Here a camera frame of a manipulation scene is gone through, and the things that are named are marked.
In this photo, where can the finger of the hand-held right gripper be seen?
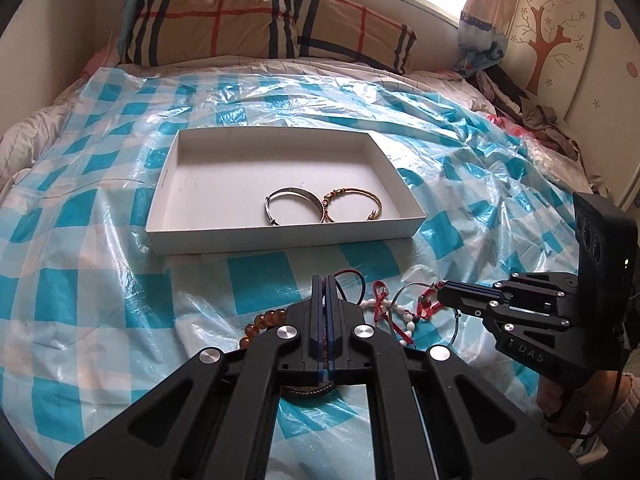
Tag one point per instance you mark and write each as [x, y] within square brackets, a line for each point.
[470, 291]
[525, 327]

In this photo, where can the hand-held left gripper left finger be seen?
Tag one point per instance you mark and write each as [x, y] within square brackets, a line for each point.
[318, 312]

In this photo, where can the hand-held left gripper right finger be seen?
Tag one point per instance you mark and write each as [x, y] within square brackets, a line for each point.
[332, 320]

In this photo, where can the white cardboard box tray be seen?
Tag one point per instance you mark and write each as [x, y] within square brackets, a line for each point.
[225, 185]

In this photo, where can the person's right hand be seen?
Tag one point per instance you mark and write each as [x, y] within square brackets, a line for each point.
[555, 400]

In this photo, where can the pile of clothes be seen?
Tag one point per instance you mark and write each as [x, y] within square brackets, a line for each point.
[545, 120]

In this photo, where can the pink printed cloth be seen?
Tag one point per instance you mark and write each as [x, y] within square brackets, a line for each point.
[507, 125]

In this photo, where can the tree-print headboard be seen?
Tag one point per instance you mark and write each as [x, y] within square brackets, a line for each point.
[575, 60]

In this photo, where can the blue checkered plastic sheet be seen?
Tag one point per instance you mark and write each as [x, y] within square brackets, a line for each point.
[100, 260]

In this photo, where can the pink and blue curtain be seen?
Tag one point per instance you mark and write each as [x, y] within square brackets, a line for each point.
[480, 0]

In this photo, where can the plaid tan pillow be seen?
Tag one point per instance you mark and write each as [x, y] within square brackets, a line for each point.
[200, 15]
[350, 25]

